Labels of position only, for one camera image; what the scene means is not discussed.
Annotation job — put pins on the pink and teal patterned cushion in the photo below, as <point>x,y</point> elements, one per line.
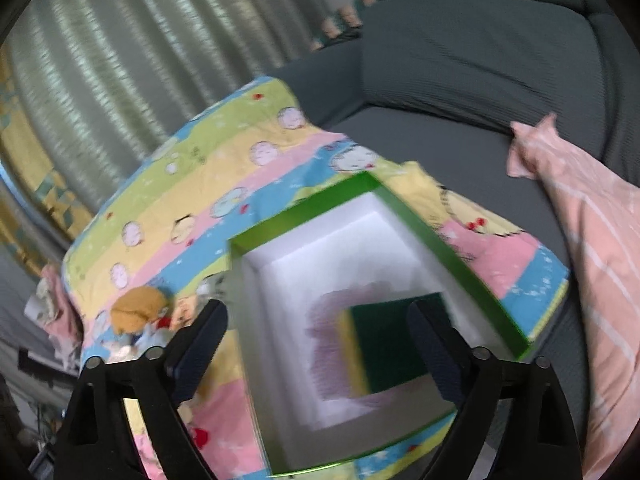
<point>345,20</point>

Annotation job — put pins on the brown cookie plush toy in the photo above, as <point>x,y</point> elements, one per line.
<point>140,307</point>

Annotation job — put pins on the dark object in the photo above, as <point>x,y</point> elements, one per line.
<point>45,362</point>

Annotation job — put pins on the purple knitted cloth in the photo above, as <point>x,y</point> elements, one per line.
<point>325,350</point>

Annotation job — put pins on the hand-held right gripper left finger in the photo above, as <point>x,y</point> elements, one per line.
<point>195,355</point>

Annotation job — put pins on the yellow patterned curtain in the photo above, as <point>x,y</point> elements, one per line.
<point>25,160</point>

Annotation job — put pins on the green and yellow sponge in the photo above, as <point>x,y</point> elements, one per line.
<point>385,340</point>

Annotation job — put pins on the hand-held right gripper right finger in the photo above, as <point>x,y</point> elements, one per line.
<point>437,360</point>

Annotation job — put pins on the green cardboard box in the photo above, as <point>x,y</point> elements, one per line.
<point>280,310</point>

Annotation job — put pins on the colourful printed blanket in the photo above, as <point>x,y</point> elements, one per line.
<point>200,170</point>

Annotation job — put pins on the grey-green sofa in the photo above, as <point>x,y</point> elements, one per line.
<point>450,60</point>

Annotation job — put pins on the grey-green curtain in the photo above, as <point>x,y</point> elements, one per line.
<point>125,60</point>

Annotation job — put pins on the pink cloth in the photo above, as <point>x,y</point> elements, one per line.
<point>60,320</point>

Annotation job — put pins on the pink striped pillow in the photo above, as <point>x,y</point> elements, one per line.
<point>600,260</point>

